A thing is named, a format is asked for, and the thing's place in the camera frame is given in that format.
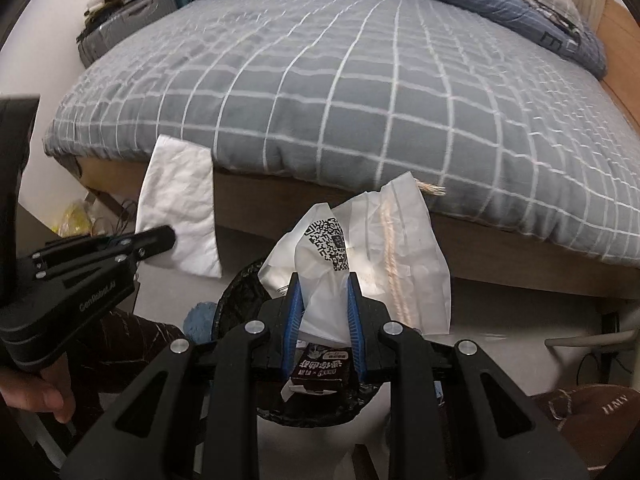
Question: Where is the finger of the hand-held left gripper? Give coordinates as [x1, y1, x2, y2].
[31, 249, 146, 282]
[44, 225, 177, 261]

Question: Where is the person's left hand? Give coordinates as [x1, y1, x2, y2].
[0, 355, 76, 426]

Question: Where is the blue fuzzy item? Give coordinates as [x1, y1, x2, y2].
[184, 301, 221, 343]

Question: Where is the brown snack box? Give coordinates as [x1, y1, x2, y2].
[290, 342, 360, 396]

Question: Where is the grey hard suitcase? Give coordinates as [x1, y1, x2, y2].
[77, 0, 178, 68]

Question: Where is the wooden headboard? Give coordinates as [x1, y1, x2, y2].
[597, 0, 640, 126]

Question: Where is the yellow plastic bag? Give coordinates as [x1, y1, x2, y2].
[57, 199, 98, 238]

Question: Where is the bin with black bag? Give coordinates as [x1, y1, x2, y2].
[212, 257, 381, 428]

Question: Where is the white tissue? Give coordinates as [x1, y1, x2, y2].
[135, 134, 223, 278]

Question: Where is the white bag with rope handle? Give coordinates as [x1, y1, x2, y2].
[257, 171, 452, 348]

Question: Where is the brown slipper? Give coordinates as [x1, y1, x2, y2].
[532, 385, 640, 480]

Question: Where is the blue striped duvet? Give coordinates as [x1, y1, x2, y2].
[190, 0, 608, 81]

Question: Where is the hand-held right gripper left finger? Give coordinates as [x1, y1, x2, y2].
[60, 272, 306, 480]

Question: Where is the white furniture leg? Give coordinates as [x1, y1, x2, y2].
[544, 329, 640, 351]

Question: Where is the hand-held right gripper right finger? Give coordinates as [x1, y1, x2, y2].
[346, 272, 591, 480]

